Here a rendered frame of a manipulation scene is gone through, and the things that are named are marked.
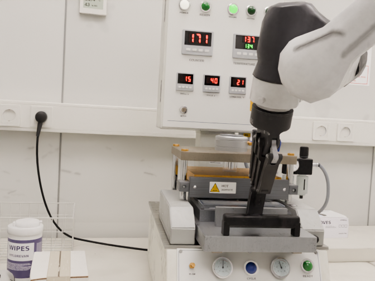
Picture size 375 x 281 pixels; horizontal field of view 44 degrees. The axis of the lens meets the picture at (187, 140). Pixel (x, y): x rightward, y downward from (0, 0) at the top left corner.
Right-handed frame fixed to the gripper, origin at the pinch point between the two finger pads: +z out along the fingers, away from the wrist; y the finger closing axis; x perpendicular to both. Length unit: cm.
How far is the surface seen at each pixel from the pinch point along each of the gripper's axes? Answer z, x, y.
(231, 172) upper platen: 3.5, -0.4, -20.4
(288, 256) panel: 11.1, 8.1, 2.0
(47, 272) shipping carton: 21.2, -41.1, -4.6
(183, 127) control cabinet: -0.9, -10.9, -37.2
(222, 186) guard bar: 2.7, -4.3, -11.5
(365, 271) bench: 39, 48, -29
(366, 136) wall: 14, 65, -77
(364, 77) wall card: -6, 65, -89
